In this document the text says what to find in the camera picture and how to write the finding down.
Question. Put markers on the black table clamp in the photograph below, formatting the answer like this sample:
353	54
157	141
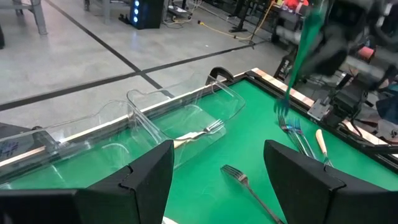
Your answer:
219	70

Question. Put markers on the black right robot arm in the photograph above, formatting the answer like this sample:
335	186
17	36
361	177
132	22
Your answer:
345	99

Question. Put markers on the person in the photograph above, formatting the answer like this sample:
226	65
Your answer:
295	3

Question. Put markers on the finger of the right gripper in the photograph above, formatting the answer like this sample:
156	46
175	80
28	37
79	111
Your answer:
326	56

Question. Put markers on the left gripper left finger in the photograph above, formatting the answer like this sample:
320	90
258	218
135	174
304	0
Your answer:
93	208

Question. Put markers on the black floor stand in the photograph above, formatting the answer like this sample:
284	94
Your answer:
241	18

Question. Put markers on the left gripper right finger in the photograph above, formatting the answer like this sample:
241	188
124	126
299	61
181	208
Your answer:
326	205

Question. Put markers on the black computer tower blue lights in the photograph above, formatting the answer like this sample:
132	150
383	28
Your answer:
149	15

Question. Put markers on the green table mat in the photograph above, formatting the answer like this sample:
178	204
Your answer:
248	140

